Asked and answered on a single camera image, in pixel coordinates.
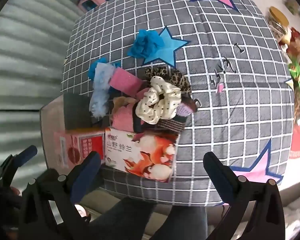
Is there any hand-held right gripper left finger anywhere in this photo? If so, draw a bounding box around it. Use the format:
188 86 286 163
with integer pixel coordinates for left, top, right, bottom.
19 151 102 240

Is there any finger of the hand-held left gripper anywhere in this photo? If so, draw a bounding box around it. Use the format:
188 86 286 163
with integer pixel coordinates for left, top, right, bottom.
0 145 38 183

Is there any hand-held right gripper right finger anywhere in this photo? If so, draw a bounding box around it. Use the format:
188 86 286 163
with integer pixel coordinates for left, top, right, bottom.
203 151 283 240

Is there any white storage box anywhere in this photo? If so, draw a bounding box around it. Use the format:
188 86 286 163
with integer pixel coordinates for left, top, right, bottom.
39 94 108 173

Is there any brown striped headband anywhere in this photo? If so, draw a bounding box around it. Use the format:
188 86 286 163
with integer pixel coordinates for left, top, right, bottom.
157 117 187 132

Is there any cream dotted scrunchie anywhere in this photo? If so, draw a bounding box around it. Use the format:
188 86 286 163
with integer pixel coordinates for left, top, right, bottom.
136 76 182 125

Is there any pink sponge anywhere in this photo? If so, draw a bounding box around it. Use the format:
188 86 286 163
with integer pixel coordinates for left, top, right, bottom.
109 68 144 96

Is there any blue cloth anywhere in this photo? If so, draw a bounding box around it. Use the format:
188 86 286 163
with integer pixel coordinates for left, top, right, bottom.
127 29 165 58
88 57 122 80

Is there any leopard print scrunchie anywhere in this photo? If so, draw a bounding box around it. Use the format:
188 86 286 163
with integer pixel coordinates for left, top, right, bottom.
145 66 190 97

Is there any red patterned box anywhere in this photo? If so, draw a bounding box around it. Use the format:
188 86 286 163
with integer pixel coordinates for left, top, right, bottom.
53 129 107 168

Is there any grey checked star blanket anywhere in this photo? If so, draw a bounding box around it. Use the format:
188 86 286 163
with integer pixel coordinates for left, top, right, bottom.
61 0 297 207

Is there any person's left leg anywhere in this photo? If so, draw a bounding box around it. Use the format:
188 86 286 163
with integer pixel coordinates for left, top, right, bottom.
86 197 157 240

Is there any person's leg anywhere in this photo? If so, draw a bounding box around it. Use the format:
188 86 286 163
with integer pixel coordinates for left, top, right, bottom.
162 204 208 240
86 197 157 240

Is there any person's right leg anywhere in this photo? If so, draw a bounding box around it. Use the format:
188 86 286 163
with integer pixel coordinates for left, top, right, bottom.
162 204 208 240

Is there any fox print tissue pack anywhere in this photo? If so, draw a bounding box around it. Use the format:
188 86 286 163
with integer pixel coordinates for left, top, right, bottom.
104 127 180 183

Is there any purple fabric scrunchie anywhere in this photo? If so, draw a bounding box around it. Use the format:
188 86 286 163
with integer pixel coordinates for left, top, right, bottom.
175 97 200 117

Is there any pale green curtain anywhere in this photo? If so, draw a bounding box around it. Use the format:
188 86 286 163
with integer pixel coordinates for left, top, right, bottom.
0 0 83 180

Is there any pile of colourful packets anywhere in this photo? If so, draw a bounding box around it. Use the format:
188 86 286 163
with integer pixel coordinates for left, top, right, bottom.
277 0 300 93

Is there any jar with gold lid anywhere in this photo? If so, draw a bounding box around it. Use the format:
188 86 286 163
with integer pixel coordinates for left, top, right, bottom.
266 6 290 34

